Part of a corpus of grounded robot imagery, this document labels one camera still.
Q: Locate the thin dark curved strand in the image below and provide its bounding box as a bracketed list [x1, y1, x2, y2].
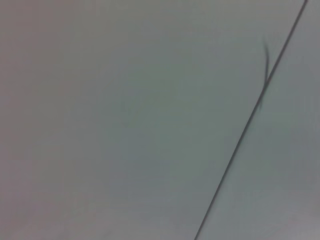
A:
[258, 41, 271, 112]

